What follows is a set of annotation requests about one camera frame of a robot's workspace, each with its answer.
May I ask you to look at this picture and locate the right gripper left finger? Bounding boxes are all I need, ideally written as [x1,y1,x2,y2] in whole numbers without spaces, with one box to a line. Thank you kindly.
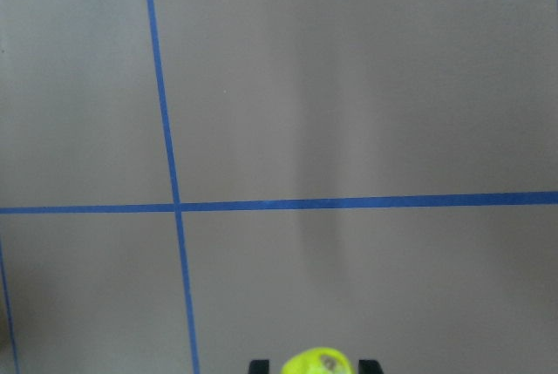
[248,359,269,374]

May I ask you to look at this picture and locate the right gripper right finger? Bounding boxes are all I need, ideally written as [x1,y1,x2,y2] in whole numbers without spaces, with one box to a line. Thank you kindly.
[357,359,383,374]

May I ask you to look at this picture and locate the yellow banana top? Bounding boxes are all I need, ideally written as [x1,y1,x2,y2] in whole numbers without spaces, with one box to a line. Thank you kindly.
[280,347,356,374]

